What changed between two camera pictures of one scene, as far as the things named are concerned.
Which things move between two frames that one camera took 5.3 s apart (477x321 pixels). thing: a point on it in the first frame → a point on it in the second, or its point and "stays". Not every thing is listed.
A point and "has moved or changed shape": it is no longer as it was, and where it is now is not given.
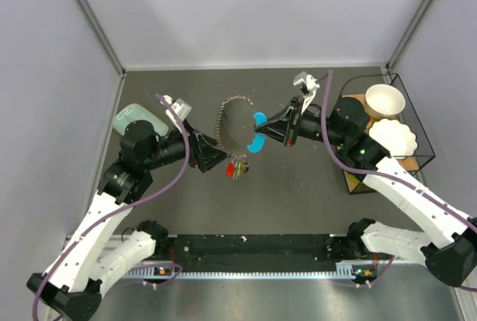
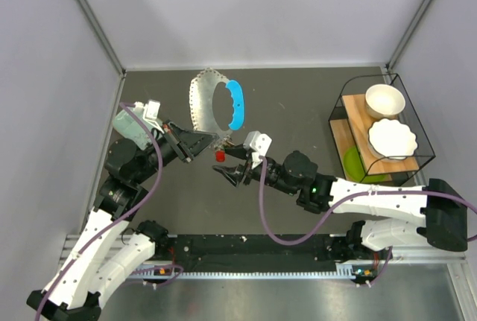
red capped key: (230, 169) has moved or changed shape
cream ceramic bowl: (384, 100) stays
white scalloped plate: (397, 138) stays
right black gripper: (279, 129) → (233, 173)
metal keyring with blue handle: (260, 141) → (201, 94)
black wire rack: (393, 128) stays
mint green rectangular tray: (136, 112) stays
